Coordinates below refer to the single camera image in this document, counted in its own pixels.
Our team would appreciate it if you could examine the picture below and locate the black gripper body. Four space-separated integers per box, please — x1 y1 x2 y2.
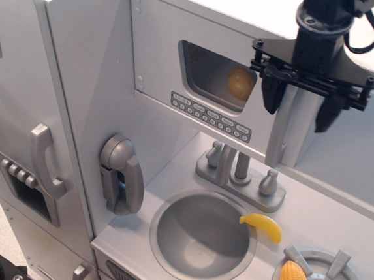
251 12 374 110

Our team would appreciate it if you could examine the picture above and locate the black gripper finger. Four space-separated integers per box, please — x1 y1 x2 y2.
261 64 290 114
315 96 345 133

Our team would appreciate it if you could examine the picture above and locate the grey microwave door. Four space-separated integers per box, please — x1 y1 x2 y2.
116 0 337 174

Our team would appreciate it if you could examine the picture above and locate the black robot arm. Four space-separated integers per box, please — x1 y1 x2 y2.
251 0 374 133

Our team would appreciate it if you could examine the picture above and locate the yellow toy potato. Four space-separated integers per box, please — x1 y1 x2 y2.
227 68 256 101

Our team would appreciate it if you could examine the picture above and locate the silver toy faucet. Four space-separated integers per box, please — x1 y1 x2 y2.
195 140 286 213

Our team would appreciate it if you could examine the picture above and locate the yellow toy banana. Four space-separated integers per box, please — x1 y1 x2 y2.
239 213 282 243

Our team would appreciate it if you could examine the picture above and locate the grey toy kitchen cabinet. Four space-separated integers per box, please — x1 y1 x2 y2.
0 0 374 280

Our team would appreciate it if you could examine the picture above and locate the silver round sink bowl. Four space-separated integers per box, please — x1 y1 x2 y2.
149 189 257 280

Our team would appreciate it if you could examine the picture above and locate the yellow toy corn cob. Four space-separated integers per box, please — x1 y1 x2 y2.
279 260 307 280

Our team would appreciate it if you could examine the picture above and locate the silver toy telephone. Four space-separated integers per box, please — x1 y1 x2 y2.
100 134 144 216

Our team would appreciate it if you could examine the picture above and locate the grey ice dispenser panel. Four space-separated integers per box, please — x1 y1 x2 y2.
0 152 60 227

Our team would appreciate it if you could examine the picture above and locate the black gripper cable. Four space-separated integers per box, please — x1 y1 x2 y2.
343 6 374 55

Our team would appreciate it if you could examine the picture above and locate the silver fridge door handle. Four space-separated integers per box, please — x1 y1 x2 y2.
30 123 66 200

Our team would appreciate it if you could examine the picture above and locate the silver lower door handle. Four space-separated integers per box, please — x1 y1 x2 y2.
72 262 93 280

